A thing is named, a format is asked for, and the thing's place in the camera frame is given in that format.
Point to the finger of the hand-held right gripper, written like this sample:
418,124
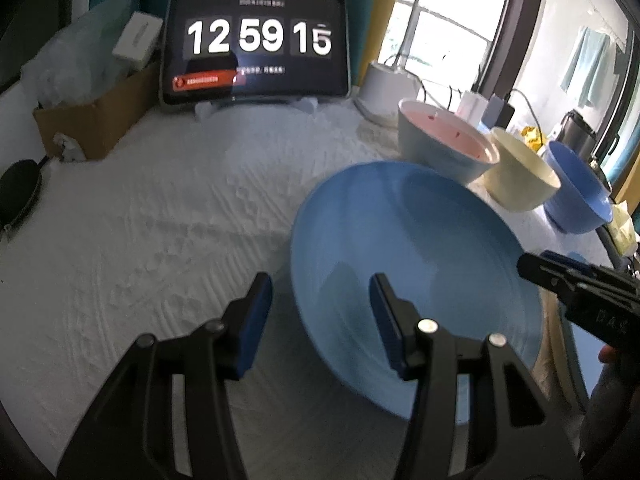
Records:
570,260
542,272

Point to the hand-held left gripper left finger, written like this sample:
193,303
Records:
254,325

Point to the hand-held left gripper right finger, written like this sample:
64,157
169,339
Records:
387,330

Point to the blue bowl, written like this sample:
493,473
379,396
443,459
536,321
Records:
575,205

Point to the cream bowl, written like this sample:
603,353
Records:
515,185

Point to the light blue plate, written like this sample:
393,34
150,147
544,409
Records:
425,240

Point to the pink speckled bowl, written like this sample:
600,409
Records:
425,152

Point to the person's right hand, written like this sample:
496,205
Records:
608,353

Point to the yellow cloth in tray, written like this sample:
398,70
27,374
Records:
622,230

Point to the white textured tablecloth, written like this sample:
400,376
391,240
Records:
150,260

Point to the yellow packet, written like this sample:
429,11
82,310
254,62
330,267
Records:
531,139

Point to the stainless steel tumbler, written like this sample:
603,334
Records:
575,132

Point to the black charger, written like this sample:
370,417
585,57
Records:
495,112

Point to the white charger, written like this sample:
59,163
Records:
472,107

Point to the hanging pale blue towel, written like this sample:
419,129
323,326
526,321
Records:
585,70

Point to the clear tablet stand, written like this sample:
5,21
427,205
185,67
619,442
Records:
205,110

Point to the white desk lamp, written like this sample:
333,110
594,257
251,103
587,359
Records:
387,90

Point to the cardboard box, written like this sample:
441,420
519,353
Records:
100,125

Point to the crumpled white paper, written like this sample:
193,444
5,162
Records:
67,146

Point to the black round charging pad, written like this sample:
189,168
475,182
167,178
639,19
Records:
17,190

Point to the tablet showing clock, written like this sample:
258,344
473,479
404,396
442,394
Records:
260,35

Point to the yellow curtain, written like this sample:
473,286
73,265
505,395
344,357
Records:
387,10

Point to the small white box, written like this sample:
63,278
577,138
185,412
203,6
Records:
137,40

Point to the clear plastic bag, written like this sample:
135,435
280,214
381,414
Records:
75,60

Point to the dark door frame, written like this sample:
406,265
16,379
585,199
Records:
520,20

